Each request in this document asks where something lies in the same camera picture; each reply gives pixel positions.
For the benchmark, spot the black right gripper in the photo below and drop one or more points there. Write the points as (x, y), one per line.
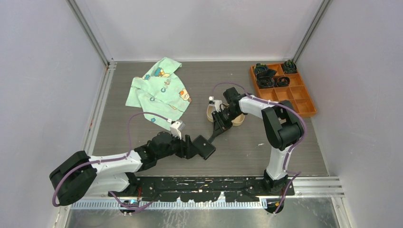
(219, 125)

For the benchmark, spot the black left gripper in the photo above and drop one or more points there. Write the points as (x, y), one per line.
(187, 149)

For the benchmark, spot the black leather card holder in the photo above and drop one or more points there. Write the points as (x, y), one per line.
(203, 146)

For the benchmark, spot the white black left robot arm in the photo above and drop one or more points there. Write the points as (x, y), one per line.
(82, 174)

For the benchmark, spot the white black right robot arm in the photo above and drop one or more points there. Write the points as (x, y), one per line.
(284, 128)

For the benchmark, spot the beige oval tray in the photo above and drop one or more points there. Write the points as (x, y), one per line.
(236, 122)

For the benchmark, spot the green cartoon print cloth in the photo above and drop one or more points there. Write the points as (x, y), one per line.
(160, 93)

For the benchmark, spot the dark rolled belt front left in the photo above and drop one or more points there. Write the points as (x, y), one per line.
(265, 82)

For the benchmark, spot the dark rolled belt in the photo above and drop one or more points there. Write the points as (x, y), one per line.
(262, 70)
(265, 82)
(282, 81)
(289, 67)

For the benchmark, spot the dark rolled belt back left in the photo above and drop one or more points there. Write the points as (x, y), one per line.
(262, 70)

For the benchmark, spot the dark rolled belt front right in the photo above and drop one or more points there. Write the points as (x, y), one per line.
(282, 81)

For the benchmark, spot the orange compartment organizer box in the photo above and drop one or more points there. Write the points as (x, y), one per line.
(296, 92)

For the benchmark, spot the dark rolled belt back right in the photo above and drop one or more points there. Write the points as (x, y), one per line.
(289, 67)

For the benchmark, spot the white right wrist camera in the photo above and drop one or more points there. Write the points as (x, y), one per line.
(214, 105)

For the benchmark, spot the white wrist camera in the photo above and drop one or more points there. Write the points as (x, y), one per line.
(214, 105)
(176, 128)

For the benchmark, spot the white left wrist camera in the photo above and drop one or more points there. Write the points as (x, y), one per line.
(176, 128)

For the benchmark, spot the aluminium front rail frame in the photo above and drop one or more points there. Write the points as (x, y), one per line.
(304, 188)

